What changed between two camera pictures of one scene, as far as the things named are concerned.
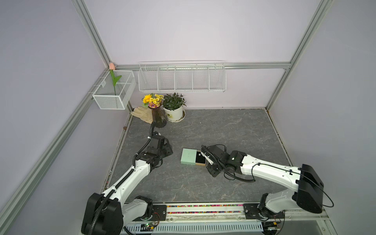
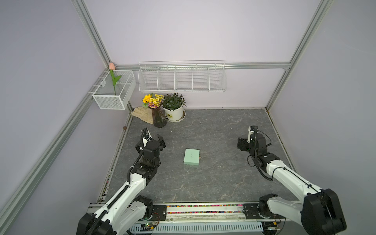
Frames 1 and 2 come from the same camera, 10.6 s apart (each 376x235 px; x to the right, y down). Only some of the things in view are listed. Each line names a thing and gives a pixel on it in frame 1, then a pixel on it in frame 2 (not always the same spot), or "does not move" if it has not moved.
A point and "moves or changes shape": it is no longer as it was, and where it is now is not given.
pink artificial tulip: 112,67 does not move
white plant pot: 176,115 does not move
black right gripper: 210,171 -> 242,142
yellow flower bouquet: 152,101 does not move
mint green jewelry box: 189,156 moves or changes shape
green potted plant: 173,102 does not move
